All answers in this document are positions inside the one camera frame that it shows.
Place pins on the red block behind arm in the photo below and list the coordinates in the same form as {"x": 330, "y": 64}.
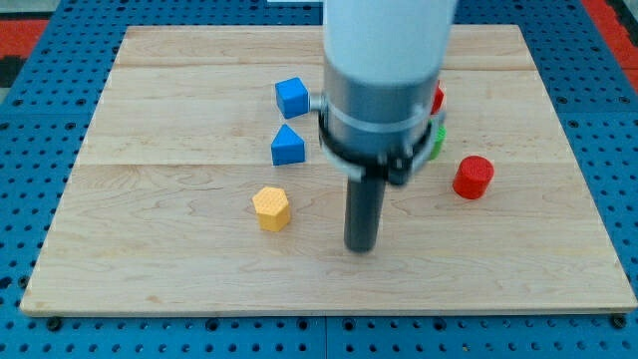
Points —
{"x": 438, "y": 98}

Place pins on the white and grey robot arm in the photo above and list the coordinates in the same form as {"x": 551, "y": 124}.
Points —
{"x": 382, "y": 60}

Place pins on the blue triangular prism block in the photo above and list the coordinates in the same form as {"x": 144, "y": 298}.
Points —
{"x": 287, "y": 147}

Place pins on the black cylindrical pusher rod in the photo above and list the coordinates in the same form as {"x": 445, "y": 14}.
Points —
{"x": 364, "y": 204}

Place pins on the yellow hexagonal block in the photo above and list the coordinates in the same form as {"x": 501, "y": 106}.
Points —
{"x": 272, "y": 208}

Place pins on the blue cube block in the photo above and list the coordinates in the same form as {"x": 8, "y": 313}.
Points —
{"x": 292, "y": 98}

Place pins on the light wooden board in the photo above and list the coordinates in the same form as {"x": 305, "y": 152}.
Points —
{"x": 157, "y": 217}

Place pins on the green block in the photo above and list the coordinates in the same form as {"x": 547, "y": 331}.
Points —
{"x": 440, "y": 139}

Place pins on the red cylinder block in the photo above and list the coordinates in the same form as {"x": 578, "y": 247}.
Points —
{"x": 473, "y": 177}

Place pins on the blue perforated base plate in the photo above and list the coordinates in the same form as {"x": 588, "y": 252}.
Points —
{"x": 48, "y": 109}

